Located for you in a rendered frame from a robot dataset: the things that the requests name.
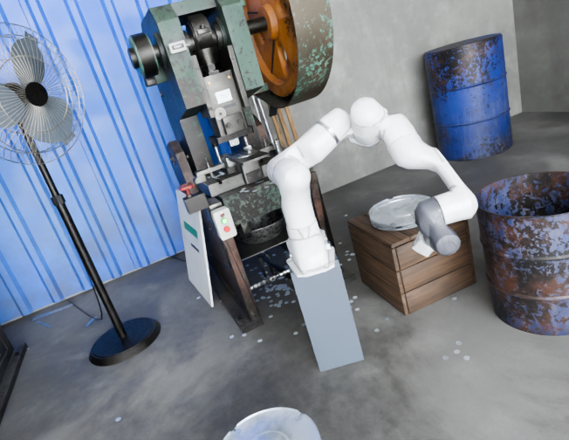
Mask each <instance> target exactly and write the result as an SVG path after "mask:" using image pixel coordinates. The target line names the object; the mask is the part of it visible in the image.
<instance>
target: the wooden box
mask: <svg viewBox="0 0 569 440"><path fill-rule="evenodd" d="M347 223H348V228H349V231H350V235H351V239H352V242H353V248H354V252H355V256H356V260H357V263H358V267H359V271H360V277H361V281H362V282H363V283H364V284H365V285H367V286H368V287H369V288H371V289H372V290H373V291H374V292H376V293H377V294H379V295H380V296H381V297H382V298H383V299H384V300H386V301H387V302H388V303H389V304H391V305H392V306H394V307H395V308H396V309H397V310H399V311H400V312H401V313H403V314H404V315H405V316H406V315H408V314H411V313H414V312H416V311H418V310H420V309H422V308H423V307H425V306H429V305H431V304H433V303H435V302H436V301H438V300H440V299H443V298H446V297H448V296H449V295H451V294H453V293H455V292H458V291H461V290H462V289H464V288H466V287H468V286H470V285H473V284H475V283H476V273H475V266H474V262H473V261H474V260H473V254H472V247H471V241H470V229H469V223H468V219H465V220H461V221H457V222H454V223H449V224H447V225H448V226H449V227H450V228H451V229H452V230H453V231H454V232H455V233H456V234H457V236H458V237H459V238H460V240H461V246H460V247H459V249H458V251H457V252H456V253H454V254H451V255H449V256H443V255H440V254H438V253H436V252H435V251H433V252H432V253H431V254H430V255H429V256H428V257H425V256H423V255H422V254H420V253H418V252H416V251H414V250H413V249H412V248H411V246H412V244H413V243H414V241H415V239H416V237H417V235H418V232H419V231H418V226H417V227H414V228H411V229H407V230H379V229H376V228H374V227H373V226H372V224H371V221H370V216H369V214H368V212H367V213H366V214H364V215H361V216H358V217H355V218H353V219H350V220H348V221H347Z"/></svg>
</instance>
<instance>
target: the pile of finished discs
mask: <svg viewBox="0 0 569 440"><path fill-rule="evenodd" d="M408 197H411V198H414V199H413V200H411V201H414V200H415V198H417V197H426V198H430V197H429V196H425V195H403V196H395V197H393V198H392V199H391V200H390V199H389V200H388V199H386V200H383V201H381V202H379V203H376V204H375V205H374V206H373V207H372V208H371V209H370V210H369V212H368V214H369V216H370V215H371V213H372V212H374V210H375V209H376V208H377V207H379V206H381V205H382V204H384V203H388V202H391V201H394V200H398V199H402V198H408ZM370 221H371V224H372V226H373V227H374V228H376V229H379V230H407V229H411V228H414V227H417V224H415V223H410V224H404V225H397V226H392V225H394V224H395V223H391V224H390V225H391V226H386V225H379V224H377V223H374V222H373V221H372V220H371V218H370ZM378 227H379V228H378Z"/></svg>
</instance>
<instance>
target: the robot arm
mask: <svg viewBox="0 0 569 440"><path fill-rule="evenodd" d="M347 137H349V139H350V142H353V143H356V144H358V145H360V146H362V147H364V148H371V147H374V146H376V145H377V144H378V143H379V142H380V140H383V141H384V143H385V145H386V147H387V151H388V153H389V154H390V156H391V158H392V160H393V162H394V163H395V164H396V165H398V166H399V167H402V168H405V169H428V170H431V171H434V172H436V173H437V174H438V175H439V176H440V177H441V178H442V180H443V182H444V183H445V184H446V186H447V187H448V189H449V191H448V192H446V193H443V194H440V195H438V196H432V197H430V198H428V199H426V200H423V201H420V202H418V204H417V206H416V208H415V212H413V213H411V217H412V218H413V219H414V220H415V224H417V226H418V231H419V232H418V235H417V237H416V239H415V241H414V243H413V244H412V246H411V248H412V249H413V250H414V251H416V252H418V253H420V254H422V255H423V256H425V257H428V256H429V255H430V254H431V253H432V252H433V251H435V252H436V253H438V254H440V255H443V256H449V255H451V254H454V253H456V252H457V251H458V249H459V247H460V246H461V240H460V238H459V237H458V236H457V234H456V233H455V232H454V231H453V230H452V229H451V228H450V227H449V226H448V225H447V224H449V223H454V222H457V221H461V220H465V219H470V218H472V217H473V216H474V215H475V213H476V210H477V207H478V204H477V200H476V197H475V195H474V194H473V193H472V192H471V191H470V190H469V188H468V187H467V186H466V185H465V184H464V183H463V181H462V180H461V179H460V177H459V176H458V175H457V173H456V172H455V170H454V169H453V168H452V167H451V166H450V165H449V163H448V162H447V160H446V159H445V158H444V156H443V155H442V154H441V153H440V152H439V150H438V149H437V148H432V147H430V146H429V145H427V144H426V143H424V142H423V141H422V139H421V137H420V136H418V134H417V133H416V131H415V128H414V127H413V125H412V124H411V123H410V121H409V120H408V118H407V117H406V116H405V115H403V114H401V113H398V114H393V115H388V114H387V109H385V108H384V107H382V106H381V105H380V104H379V103H378V102H377V101H376V100H375V99H374V98H369V97H362V98H359V99H357V100H356V101H355V102H354V103H353V105H352V107H351V113H350V115H349V114H348V113H347V112H346V111H345V110H343V109H340V108H334V109H333V110H332V111H331V112H329V113H328V114H326V115H325V116H323V117H322V118H321V119H320V120H318V121H317V122H316V123H314V124H313V125H312V126H311V127H310V128H309V129H308V130H307V131H306V132H305V133H304V134H303V135H302V136H301V137H300V138H299V139H298V140H297V141H296V142H295V143H293V144H292V145H291V146H289V147H288V148H287V149H286V150H285V151H283V152H282V153H280V154H279V155H277V156H276V157H274V158H272V159H271V160H270V161H269V163H268V164H267V169H266V170H267V175H268V177H269V179H270V180H271V181H272V182H273V183H274V184H276V185H277V186H278V187H279V191H280V194H281V196H282V206H281V208H282V211H283V214H284V220H285V223H286V229H287V233H288V236H289V237H288V239H287V241H286V243H287V247H288V250H289V253H290V258H289V259H287V260H286V262H287V264H288V265H289V266H290V267H291V269H292V270H293V272H294V273H295V274H296V276H297V277H298V278H299V277H309V276H312V275H315V274H319V273H321V272H326V271H328V270H330V269H332V268H333V267H334V247H332V246H330V244H328V243H327V237H326V234H325V231H324V230H321V229H320V228H319V225H318V222H317V218H316V217H315V214H314V210H313V207H312V200H311V192H310V180H311V173H310V171H309V168H311V167H312V166H314V165H315V164H317V163H319V162H321V161H322V160H323V159H324V158H325V157H326V156H327V155H328V154H329V153H330V152H331V151H332V150H333V149H334V148H335V147H336V146H337V145H338V144H339V143H340V142H341V141H342V140H343V139H345V138H347Z"/></svg>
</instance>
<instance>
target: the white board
mask: <svg viewBox="0 0 569 440"><path fill-rule="evenodd" d="M185 196H186V194H184V193H182V192H181V191H180V190H178V189H177V190H176V197H177V203H178V209H179V215H180V221H181V227H182V238H183V243H184V250H185V256H186V261H187V267H188V274H189V280H190V282H191V283H192V284H193V285H194V286H195V288H196V289H197V290H198V291H199V293H200V294H201V295H202V296H203V297H204V298H205V299H206V300H207V302H208V303H209V304H210V306H211V307H213V306H214V304H213V298H212V291H211V284H210V278H209V266H208V259H207V253H206V246H205V240H204V234H203V227H202V215H201V211H197V212H196V213H193V214H191V215H190V214H189V213H188V212H187V210H186V207H185V205H184V202H183V200H182V198H183V197H185Z"/></svg>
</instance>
